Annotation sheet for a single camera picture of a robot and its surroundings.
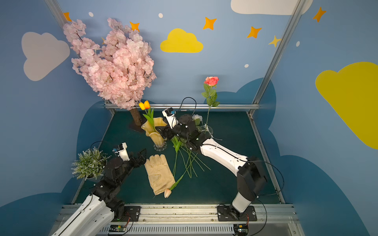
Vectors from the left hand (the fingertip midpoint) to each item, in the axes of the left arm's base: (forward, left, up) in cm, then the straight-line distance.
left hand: (139, 149), depth 79 cm
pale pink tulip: (-17, -16, -15) cm, 28 cm away
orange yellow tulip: (+18, -3, +8) cm, 20 cm away
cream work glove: (-9, -10, -17) cm, 21 cm away
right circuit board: (-33, -54, -20) cm, 67 cm away
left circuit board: (-34, +8, -19) cm, 40 cm away
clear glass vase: (+16, -37, -2) cm, 41 cm away
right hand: (+10, -13, +12) cm, 20 cm away
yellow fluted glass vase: (+11, -7, -12) cm, 18 cm away
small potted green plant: (-9, +23, -1) cm, 25 cm away
